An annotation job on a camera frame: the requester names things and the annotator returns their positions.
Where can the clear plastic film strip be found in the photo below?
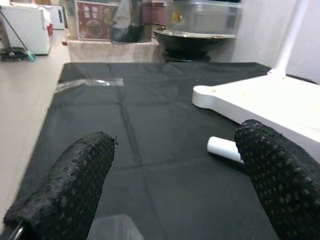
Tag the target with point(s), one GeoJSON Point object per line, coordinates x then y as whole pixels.
{"type": "Point", "coordinates": [95, 83]}

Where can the brown printed carton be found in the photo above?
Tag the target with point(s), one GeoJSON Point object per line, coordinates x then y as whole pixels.
{"type": "Point", "coordinates": [96, 22]}

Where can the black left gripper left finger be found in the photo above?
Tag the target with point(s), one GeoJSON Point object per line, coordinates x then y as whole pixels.
{"type": "Point", "coordinates": [62, 190]}

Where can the white plastic children table top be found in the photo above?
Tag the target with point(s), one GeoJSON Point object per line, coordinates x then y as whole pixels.
{"type": "Point", "coordinates": [275, 105]}

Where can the black round wok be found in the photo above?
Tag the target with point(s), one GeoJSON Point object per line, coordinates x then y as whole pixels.
{"type": "Point", "coordinates": [192, 41]}

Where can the white plastic table leg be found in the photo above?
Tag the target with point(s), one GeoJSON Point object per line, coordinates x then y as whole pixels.
{"type": "Point", "coordinates": [220, 147]}
{"type": "Point", "coordinates": [290, 37]}

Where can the clear container purple lid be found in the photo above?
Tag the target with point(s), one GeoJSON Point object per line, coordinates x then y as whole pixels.
{"type": "Point", "coordinates": [157, 13]}

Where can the clear plastic container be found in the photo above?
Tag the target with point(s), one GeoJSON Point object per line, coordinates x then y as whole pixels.
{"type": "Point", "coordinates": [207, 18]}

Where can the white chest freezer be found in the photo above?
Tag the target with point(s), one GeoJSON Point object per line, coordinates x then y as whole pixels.
{"type": "Point", "coordinates": [27, 30]}

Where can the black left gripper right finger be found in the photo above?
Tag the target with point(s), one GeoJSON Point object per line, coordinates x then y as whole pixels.
{"type": "Point", "coordinates": [282, 180]}

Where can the mop with green head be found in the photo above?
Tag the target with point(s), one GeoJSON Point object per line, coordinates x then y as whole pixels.
{"type": "Point", "coordinates": [30, 56]}

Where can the black plastic bag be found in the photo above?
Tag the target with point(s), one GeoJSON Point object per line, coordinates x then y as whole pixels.
{"type": "Point", "coordinates": [130, 27]}

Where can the black plastic table cover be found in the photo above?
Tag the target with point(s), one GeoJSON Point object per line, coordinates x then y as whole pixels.
{"type": "Point", "coordinates": [150, 125]}

